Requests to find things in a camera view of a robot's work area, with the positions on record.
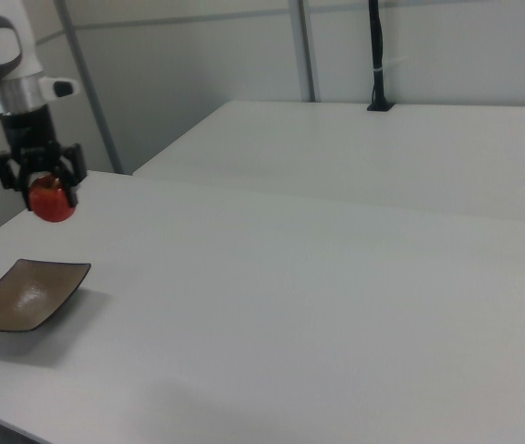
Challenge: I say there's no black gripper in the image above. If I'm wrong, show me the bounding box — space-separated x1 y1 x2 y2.
0 104 89 212

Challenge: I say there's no red apple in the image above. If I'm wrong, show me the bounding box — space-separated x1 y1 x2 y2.
28 173 78 224

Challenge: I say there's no square brown ceramic plate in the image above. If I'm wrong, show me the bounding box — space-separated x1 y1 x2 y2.
0 258 92 334

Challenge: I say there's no black pole with base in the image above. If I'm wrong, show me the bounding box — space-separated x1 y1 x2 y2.
366 0 397 113

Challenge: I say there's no white zip tie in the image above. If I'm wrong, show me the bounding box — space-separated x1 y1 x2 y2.
372 55 408 75

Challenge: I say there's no grey slanted partition post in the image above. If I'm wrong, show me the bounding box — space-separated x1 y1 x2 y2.
53 0 124 175

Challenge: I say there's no grey upright partition post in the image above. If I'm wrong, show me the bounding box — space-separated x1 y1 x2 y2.
287 0 318 104

